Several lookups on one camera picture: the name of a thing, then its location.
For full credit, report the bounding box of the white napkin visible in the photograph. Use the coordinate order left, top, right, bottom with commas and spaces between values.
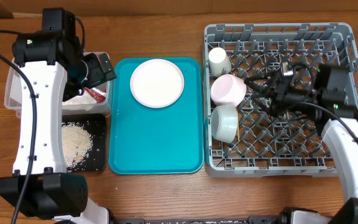
62, 91, 97, 105

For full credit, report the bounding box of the red snack wrapper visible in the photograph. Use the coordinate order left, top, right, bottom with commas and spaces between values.
85, 88, 107, 103

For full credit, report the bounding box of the pink bowl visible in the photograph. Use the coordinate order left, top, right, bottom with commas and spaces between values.
211, 74, 247, 106

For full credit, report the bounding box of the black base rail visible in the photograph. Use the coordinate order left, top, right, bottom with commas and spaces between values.
111, 215, 278, 224

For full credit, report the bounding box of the white cup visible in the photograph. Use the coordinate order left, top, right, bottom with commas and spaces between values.
208, 47, 231, 77

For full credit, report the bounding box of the pink plate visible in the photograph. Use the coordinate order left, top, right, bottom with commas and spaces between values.
130, 59, 185, 108

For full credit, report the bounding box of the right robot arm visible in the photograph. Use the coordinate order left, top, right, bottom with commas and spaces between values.
244, 62, 358, 223

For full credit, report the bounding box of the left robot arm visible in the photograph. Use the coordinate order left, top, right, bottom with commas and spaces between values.
0, 7, 116, 223

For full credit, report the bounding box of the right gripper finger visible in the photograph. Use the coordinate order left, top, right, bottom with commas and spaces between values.
250, 93, 273, 115
244, 72, 275, 89

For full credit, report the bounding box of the grey bowl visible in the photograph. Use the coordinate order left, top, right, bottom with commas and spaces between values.
211, 105, 238, 143

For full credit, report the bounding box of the clear plastic bin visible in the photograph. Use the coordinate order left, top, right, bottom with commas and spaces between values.
4, 61, 112, 119

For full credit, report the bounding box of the teal serving tray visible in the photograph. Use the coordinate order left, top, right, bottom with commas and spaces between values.
108, 57, 204, 175

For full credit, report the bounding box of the grey dishwasher rack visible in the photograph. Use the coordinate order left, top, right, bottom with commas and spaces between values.
203, 22, 358, 177

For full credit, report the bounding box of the wooden chopstick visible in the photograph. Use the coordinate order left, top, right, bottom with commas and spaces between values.
236, 107, 240, 142

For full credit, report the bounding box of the black tray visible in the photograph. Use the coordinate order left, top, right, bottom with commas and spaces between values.
62, 113, 107, 172

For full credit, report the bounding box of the rice pile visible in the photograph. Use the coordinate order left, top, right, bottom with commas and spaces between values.
62, 122, 93, 168

